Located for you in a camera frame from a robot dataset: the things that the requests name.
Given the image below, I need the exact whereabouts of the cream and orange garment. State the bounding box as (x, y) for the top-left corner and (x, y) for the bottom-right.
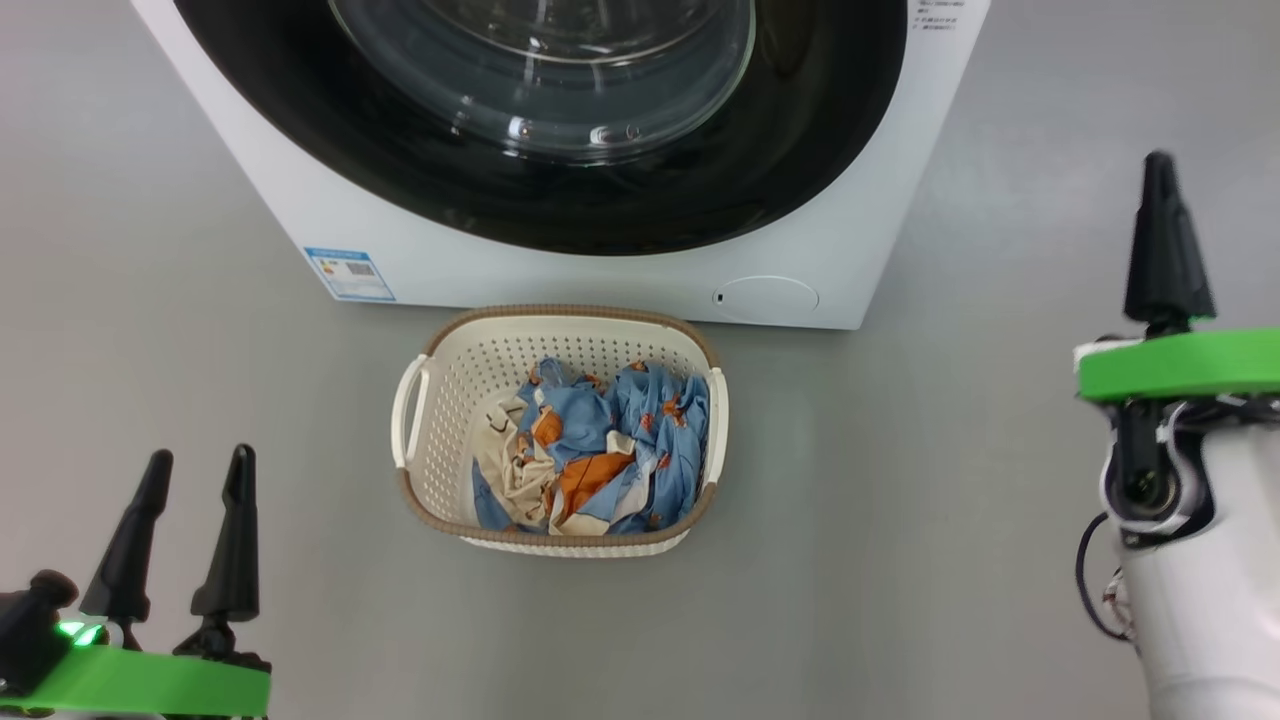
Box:
(472, 393), (638, 536)

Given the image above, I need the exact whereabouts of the round drain filter cover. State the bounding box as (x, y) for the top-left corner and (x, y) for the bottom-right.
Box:
(714, 275), (821, 324)

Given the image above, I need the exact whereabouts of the blue energy label sticker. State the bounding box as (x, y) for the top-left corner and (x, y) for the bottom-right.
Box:
(303, 247), (397, 303)

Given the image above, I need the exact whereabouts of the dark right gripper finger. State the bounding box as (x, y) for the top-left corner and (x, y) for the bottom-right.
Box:
(1123, 150), (1218, 327)

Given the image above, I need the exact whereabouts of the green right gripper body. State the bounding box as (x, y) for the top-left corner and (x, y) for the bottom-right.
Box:
(1073, 318), (1280, 406)

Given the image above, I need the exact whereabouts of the cream perforated laundry basket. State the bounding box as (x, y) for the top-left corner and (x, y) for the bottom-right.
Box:
(391, 304), (729, 558)

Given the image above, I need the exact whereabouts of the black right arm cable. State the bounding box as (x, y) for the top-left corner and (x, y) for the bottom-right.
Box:
(1075, 512), (1136, 643)

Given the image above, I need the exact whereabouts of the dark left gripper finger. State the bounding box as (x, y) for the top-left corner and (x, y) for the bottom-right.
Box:
(190, 443), (262, 623)
(79, 449), (175, 624)

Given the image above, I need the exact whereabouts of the black glass washing machine door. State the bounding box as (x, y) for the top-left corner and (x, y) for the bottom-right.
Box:
(172, 0), (909, 257)

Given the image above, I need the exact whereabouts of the blue bear-print garment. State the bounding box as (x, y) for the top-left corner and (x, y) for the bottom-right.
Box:
(470, 358), (712, 534)

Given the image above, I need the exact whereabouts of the white front-load washing machine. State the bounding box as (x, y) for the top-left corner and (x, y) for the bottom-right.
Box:
(130, 0), (993, 331)

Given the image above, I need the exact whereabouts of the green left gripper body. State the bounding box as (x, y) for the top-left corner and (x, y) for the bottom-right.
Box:
(0, 618), (273, 720)

